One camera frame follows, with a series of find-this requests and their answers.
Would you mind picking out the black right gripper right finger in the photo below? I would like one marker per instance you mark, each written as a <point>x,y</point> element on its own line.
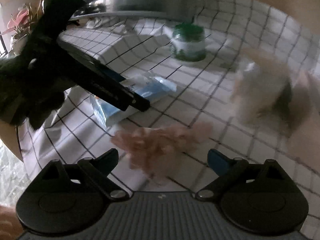
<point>260,199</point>

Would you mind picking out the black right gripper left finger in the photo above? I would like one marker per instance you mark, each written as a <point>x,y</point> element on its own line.
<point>65,199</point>

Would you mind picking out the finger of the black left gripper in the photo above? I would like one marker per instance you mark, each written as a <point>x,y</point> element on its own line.
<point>102,82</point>
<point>71,55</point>

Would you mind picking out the pink fluffy soft toy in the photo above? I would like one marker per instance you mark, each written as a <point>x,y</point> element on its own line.
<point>156,151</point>

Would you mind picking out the beige plush toy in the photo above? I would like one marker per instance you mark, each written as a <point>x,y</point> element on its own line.
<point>265,96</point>

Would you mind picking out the pink leafed potted plant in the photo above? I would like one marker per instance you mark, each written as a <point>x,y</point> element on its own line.
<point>19,27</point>

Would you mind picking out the green lidded jar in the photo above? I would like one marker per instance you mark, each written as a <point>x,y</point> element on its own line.
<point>188,43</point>

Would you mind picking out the white grid tablecloth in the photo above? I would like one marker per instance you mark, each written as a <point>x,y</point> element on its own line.
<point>137,46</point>

